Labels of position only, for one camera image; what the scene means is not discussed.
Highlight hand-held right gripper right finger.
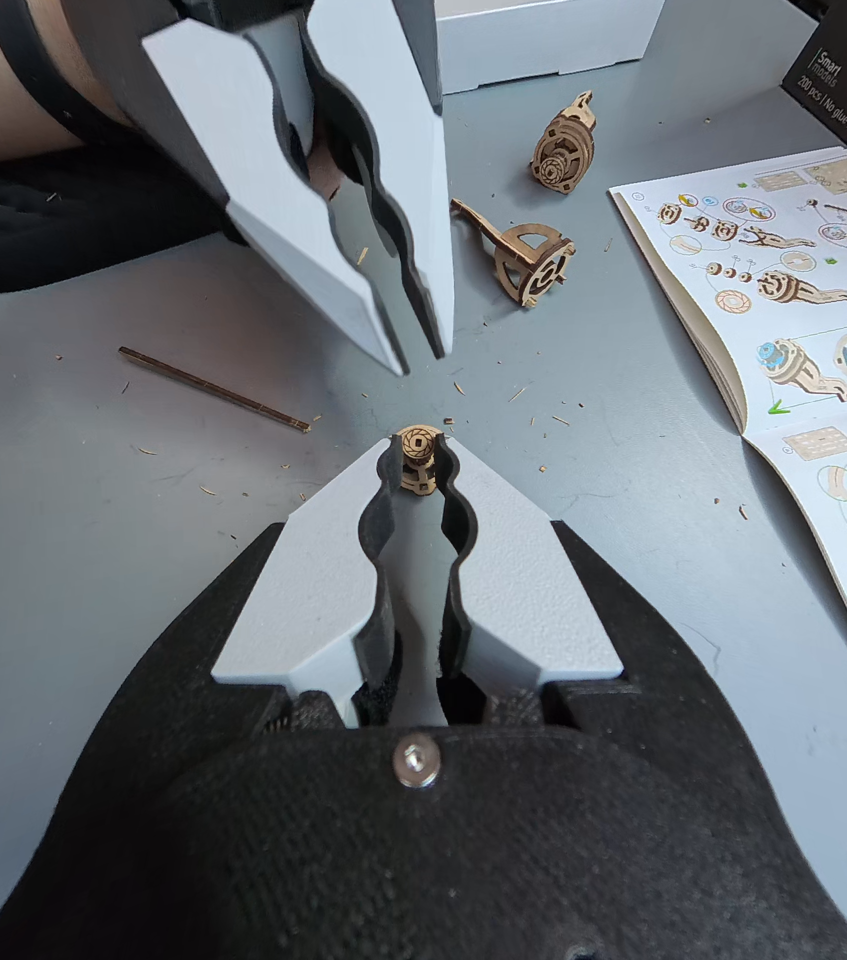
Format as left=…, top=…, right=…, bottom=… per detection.
left=434, top=437, right=626, bottom=687

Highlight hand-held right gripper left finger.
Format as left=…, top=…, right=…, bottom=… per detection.
left=210, top=437, right=404, bottom=730

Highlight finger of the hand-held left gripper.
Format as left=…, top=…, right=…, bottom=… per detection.
left=302, top=0, right=456, bottom=360
left=142, top=18, right=411, bottom=376

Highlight black textured pad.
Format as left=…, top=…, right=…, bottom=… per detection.
left=0, top=146, right=245, bottom=295

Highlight white cardboard box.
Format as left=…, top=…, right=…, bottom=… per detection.
left=434, top=0, right=666, bottom=96

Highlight round wooden wheel assembly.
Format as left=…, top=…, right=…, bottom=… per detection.
left=530, top=90, right=596, bottom=196

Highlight wooden wheel part with leg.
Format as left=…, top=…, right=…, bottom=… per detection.
left=450, top=197, right=576, bottom=309

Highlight thin wooden stick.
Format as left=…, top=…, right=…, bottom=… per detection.
left=118, top=345, right=312, bottom=435

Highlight illustrated instruction booklet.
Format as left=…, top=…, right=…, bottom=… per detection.
left=609, top=146, right=847, bottom=725

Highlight black wrist strap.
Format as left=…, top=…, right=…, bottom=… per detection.
left=0, top=0, right=132, bottom=147

